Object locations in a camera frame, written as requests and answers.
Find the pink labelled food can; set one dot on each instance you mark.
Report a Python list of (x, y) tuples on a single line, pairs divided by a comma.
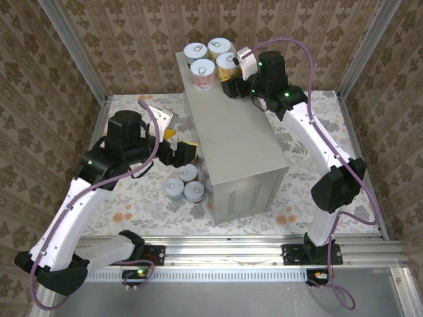
[(194, 190), (202, 69)]

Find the small black controller board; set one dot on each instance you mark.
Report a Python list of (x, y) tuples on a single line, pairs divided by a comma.
[(137, 273), (319, 275)]

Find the grey metal box counter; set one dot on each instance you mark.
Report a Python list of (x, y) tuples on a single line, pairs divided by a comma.
[(238, 148)]

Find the aluminium frame post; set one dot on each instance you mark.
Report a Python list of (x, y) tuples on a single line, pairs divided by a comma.
[(72, 49), (370, 46)]

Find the yellow labelled food can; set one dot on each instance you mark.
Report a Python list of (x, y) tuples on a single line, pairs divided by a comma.
[(227, 60), (218, 44)]

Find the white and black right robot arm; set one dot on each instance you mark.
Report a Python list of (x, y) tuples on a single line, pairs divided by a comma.
[(317, 138)]

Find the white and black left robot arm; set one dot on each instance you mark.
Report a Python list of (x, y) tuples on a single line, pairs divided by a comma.
[(66, 214)]

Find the aluminium table side rail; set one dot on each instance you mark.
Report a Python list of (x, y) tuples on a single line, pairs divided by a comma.
[(351, 125)]

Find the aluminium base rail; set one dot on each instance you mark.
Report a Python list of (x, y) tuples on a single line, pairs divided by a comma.
[(224, 254)]

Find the grey metal panel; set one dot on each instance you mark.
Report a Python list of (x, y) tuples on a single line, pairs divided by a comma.
[(215, 300)]

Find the floral tablecloth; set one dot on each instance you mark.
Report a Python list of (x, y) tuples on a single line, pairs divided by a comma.
[(138, 211)]

